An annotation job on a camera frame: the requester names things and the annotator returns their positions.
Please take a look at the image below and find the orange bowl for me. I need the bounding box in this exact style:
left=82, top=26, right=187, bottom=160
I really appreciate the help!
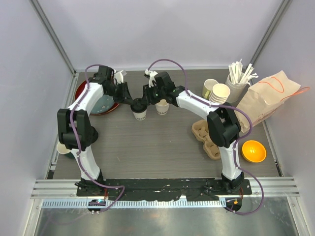
left=241, top=140, right=267, bottom=163

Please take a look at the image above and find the bundle of wrapped straws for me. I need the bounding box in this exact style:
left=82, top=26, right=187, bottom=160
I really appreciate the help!
left=228, top=59, right=259, bottom=86

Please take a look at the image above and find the white straw holder cup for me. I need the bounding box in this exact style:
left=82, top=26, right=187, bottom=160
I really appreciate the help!
left=225, top=74, right=250, bottom=103

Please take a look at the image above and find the red round tray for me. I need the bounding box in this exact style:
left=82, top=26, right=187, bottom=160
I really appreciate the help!
left=74, top=81, right=119, bottom=116

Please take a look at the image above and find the teal mug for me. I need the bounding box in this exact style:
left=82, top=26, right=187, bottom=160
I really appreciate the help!
left=65, top=152, right=75, bottom=159

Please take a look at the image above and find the cardboard cup carrier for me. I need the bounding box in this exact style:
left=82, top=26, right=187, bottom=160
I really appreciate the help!
left=191, top=119, right=221, bottom=160

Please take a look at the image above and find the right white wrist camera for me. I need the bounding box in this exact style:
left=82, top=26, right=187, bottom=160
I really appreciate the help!
left=144, top=69, right=158, bottom=88

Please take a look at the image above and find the aluminium rail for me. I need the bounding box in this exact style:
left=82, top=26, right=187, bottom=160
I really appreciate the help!
left=31, top=177, right=299, bottom=212

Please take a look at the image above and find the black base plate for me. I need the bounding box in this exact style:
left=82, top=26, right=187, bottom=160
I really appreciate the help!
left=75, top=178, right=252, bottom=202

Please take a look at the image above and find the blue ceramic plate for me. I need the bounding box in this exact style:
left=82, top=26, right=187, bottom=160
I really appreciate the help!
left=91, top=95, right=114, bottom=115

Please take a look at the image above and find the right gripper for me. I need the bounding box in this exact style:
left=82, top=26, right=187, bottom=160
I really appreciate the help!
left=141, top=83, right=165, bottom=107

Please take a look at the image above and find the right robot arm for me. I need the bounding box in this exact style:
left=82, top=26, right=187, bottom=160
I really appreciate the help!
left=142, top=70, right=244, bottom=194

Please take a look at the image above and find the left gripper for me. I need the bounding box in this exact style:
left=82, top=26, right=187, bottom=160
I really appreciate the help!
left=106, top=82, right=135, bottom=106

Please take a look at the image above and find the brown paper bag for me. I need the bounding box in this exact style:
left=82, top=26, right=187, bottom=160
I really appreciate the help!
left=233, top=71, right=309, bottom=126

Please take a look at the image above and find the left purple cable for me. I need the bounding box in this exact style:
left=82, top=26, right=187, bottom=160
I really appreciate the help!
left=68, top=64, right=125, bottom=212

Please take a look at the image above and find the stack of paper cups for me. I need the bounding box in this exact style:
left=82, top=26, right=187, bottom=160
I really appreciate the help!
left=209, top=84, right=231, bottom=104

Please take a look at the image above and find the yellow-green mug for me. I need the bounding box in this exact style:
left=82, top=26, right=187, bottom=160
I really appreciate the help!
left=202, top=79, right=218, bottom=100

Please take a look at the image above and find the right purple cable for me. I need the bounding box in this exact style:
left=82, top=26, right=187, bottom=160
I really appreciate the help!
left=147, top=58, right=264, bottom=217

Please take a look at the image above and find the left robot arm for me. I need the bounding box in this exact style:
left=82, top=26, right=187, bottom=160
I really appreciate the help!
left=57, top=64, right=133, bottom=196

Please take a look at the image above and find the purple cable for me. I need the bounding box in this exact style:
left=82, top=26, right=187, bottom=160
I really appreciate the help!
left=68, top=64, right=125, bottom=212
left=147, top=58, right=264, bottom=217

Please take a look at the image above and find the white paper cup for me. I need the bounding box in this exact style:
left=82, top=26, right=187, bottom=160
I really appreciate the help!
left=155, top=99, right=169, bottom=115
left=132, top=109, right=147, bottom=121

